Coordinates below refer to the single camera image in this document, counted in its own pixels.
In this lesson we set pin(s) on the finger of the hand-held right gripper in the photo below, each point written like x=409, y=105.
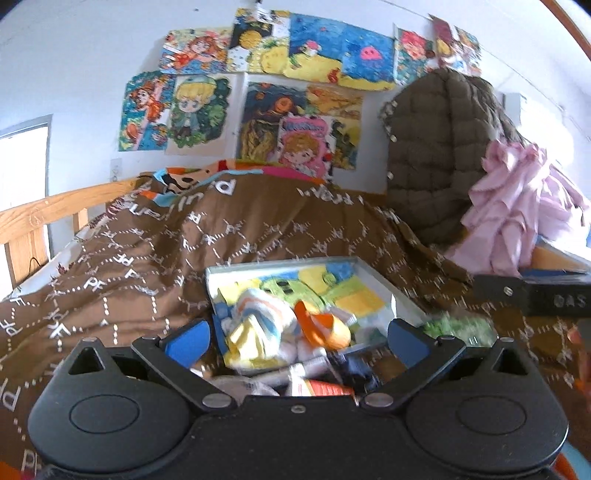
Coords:
x=501, y=293
x=558, y=276

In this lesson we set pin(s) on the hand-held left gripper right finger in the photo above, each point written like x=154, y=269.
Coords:
x=407, y=341

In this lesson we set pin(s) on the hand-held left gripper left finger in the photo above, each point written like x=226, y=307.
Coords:
x=187, y=344

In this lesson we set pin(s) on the black cloth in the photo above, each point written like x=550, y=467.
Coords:
x=358, y=369

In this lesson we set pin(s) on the yellow sock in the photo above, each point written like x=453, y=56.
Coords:
x=251, y=346

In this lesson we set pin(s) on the grey tray with cartoon painting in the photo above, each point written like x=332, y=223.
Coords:
x=351, y=286

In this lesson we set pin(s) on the white muslin cloth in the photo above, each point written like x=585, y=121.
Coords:
x=263, y=307

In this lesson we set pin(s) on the orange sock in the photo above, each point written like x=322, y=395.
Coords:
x=323, y=325

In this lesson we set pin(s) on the wooden bed end board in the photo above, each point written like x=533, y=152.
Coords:
x=561, y=258

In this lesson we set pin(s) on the pink cloth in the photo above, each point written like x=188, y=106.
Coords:
x=517, y=207

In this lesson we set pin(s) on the brown printed blanket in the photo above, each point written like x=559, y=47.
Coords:
x=161, y=258

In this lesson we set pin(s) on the orange and white box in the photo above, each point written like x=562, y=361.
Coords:
x=330, y=390

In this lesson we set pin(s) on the brown quilted jacket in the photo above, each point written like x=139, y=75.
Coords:
x=438, y=161

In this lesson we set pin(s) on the white mattress sheet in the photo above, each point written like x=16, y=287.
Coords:
x=41, y=272

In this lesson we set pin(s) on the colourful printed pillow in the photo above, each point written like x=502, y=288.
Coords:
x=194, y=175

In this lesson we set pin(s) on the white air conditioner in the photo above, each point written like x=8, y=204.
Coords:
x=513, y=110

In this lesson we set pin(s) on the dark dog poster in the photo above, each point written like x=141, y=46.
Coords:
x=345, y=141

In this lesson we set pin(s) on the pink blond child poster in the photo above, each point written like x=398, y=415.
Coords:
x=300, y=143

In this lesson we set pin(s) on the blond child green-hat poster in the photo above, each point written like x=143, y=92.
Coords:
x=198, y=110

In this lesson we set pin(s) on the grey framed window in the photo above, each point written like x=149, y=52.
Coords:
x=23, y=166

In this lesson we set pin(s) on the red flower poster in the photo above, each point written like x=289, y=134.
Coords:
x=415, y=57

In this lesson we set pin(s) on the cartoon collage poster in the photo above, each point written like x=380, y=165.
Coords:
x=457, y=46

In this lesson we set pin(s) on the yellow field landscape poster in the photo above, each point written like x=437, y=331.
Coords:
x=334, y=99

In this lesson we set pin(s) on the blue sea yellow beach poster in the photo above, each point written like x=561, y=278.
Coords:
x=337, y=50

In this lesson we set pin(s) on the red-haired figure poster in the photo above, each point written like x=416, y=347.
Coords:
x=194, y=50

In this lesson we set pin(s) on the black moon poster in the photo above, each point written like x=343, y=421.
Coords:
x=258, y=37

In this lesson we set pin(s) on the wooden bed guard rail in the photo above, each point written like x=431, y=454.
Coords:
x=46, y=207

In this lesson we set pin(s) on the orange-haired girl wall poster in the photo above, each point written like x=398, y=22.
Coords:
x=143, y=110

